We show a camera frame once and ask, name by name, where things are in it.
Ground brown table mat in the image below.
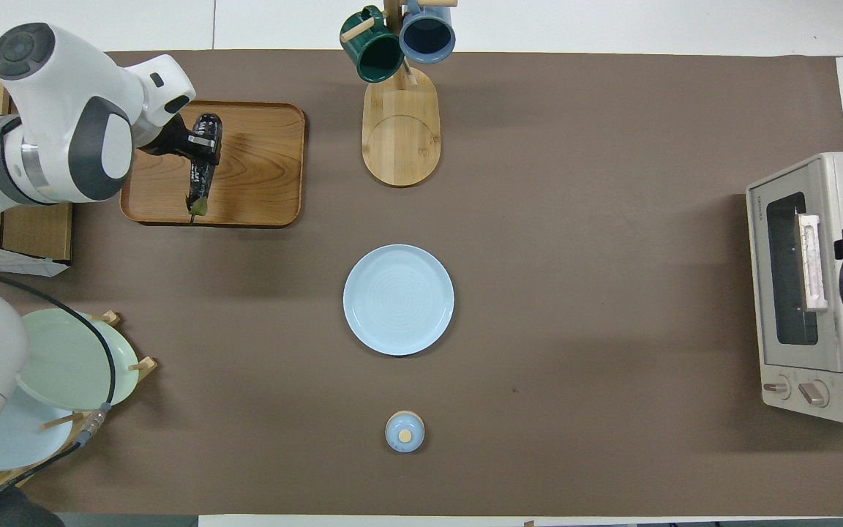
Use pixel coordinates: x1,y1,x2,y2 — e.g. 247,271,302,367
0,50,843,517

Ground wooden mug tree stand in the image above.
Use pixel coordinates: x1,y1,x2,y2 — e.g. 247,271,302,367
340,0,459,188

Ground blue mug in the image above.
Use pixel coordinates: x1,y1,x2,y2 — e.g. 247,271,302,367
398,0,457,64

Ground dark green mug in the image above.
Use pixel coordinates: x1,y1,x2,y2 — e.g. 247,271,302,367
340,6,405,83

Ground wooden serving tray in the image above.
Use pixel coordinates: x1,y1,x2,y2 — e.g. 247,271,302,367
119,100,307,228

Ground dark purple eggplant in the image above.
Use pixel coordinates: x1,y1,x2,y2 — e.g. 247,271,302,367
186,113,223,222

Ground pale green plate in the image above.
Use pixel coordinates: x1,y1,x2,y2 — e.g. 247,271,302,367
15,308,140,411

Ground beige toaster oven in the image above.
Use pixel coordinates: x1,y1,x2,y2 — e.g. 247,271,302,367
746,152,843,425

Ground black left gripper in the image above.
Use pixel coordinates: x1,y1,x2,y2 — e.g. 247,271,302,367
138,116,220,166

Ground light blue round plate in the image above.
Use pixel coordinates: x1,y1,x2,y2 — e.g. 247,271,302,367
342,244,455,357

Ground wooden shelf with wire basket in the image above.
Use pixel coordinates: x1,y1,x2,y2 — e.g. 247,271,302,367
0,18,75,277

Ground wooden plate rack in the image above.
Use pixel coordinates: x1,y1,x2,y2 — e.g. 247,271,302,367
0,311,159,491

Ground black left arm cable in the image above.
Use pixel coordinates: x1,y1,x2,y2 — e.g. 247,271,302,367
0,260,116,522

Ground small blue lidded jar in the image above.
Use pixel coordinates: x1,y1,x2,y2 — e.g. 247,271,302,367
384,410,426,454

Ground light blue racked plate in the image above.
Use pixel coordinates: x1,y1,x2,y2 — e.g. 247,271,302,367
0,388,75,471

